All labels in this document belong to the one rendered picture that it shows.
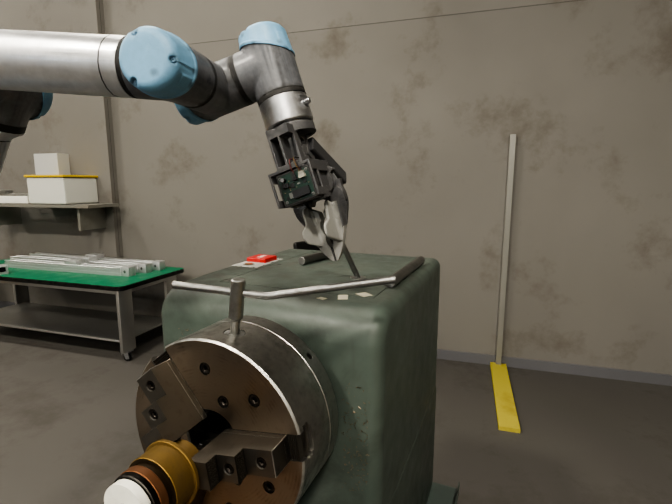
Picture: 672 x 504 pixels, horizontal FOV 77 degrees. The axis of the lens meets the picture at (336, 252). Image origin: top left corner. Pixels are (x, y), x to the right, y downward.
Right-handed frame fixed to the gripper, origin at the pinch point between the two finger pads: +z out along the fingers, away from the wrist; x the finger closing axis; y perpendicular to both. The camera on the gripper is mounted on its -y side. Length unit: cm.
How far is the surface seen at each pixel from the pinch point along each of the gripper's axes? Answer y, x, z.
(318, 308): -4.1, -8.4, 8.8
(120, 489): 29.8, -22.1, 18.6
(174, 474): 25.1, -18.7, 20.0
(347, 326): -2.2, -3.1, 12.6
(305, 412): 11.2, -7.0, 20.4
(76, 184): -218, -338, -127
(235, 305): 10.6, -13.5, 3.0
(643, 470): -183, 47, 159
